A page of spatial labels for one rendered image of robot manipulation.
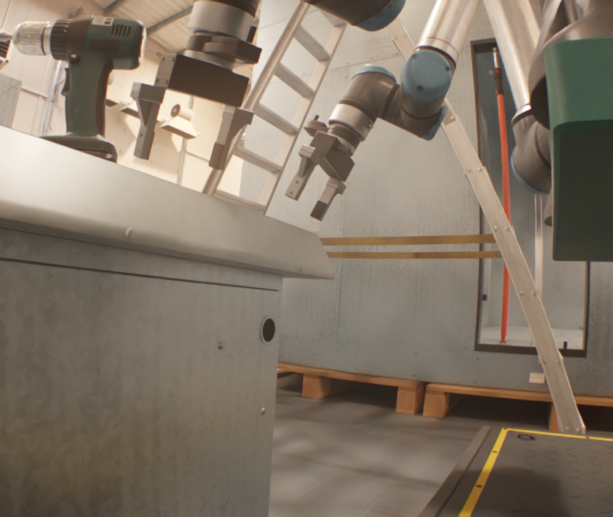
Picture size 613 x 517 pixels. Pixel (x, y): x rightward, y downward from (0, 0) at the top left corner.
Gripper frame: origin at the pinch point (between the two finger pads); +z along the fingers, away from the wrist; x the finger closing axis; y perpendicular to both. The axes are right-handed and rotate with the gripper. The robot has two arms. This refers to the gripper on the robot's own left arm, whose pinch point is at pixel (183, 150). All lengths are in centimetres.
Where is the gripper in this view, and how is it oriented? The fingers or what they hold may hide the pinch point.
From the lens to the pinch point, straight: 65.5
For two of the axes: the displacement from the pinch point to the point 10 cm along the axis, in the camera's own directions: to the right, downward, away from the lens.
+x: -6.8, 0.2, -7.3
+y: -6.8, -4.1, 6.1
